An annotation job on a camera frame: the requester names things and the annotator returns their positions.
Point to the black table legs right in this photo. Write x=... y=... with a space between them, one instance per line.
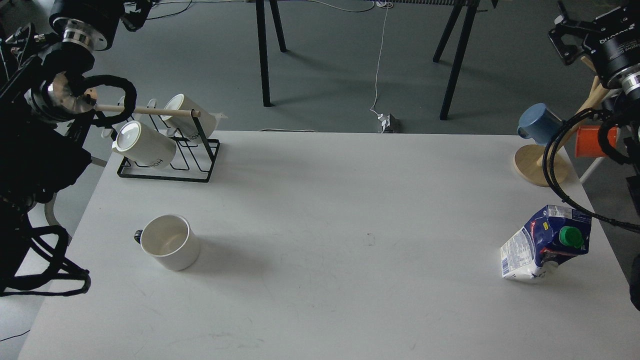
x=460 y=52

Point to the blue mug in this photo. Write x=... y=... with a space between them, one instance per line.
x=539 y=123

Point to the blue white milk carton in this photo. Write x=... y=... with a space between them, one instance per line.
x=551 y=237

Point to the black wire mug rack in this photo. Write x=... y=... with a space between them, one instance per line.
x=193 y=162

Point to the white mug rack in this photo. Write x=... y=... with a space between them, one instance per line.
x=186 y=124
x=144 y=145

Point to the black table legs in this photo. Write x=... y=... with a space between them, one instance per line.
x=460 y=52
x=259 y=8

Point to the white mug rear rack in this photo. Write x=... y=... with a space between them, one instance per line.
x=186 y=124

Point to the wooden mug tree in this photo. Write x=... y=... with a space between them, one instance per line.
x=530 y=161

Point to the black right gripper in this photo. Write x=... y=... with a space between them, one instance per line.
x=607 y=42

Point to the white power strip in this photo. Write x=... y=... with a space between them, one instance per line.
x=389 y=123

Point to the orange mug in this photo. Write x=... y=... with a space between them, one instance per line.
x=587 y=144

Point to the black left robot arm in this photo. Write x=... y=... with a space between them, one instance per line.
x=48 y=104

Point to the black table legs left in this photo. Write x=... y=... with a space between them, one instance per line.
x=259 y=8

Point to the white mug front rack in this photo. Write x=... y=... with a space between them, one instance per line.
x=144 y=145

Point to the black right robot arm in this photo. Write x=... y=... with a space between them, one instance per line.
x=619 y=114

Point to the white mug black handle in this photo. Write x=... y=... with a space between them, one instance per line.
x=171 y=241

